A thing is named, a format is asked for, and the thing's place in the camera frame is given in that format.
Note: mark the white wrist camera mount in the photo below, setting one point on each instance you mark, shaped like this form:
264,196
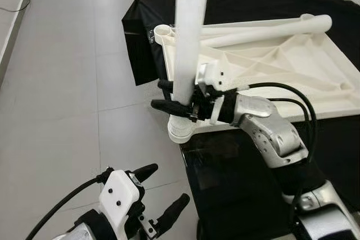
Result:
118,195
216,76

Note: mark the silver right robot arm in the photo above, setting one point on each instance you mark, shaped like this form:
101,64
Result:
270,133

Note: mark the clear plastic bag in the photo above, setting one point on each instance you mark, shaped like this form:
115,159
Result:
152,34

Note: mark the white plastic table leg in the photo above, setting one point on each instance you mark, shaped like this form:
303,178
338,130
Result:
320,23
188,32
236,39

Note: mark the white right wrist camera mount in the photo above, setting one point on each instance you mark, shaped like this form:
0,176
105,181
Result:
216,76

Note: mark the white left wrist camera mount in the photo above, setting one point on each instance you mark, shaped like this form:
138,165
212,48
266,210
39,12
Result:
118,195

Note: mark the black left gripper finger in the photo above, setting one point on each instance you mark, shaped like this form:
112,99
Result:
174,211
145,172

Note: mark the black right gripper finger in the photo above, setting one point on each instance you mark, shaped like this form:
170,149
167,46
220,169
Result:
171,107
165,85

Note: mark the cream plastic children table top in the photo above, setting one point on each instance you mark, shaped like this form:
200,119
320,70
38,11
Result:
292,66

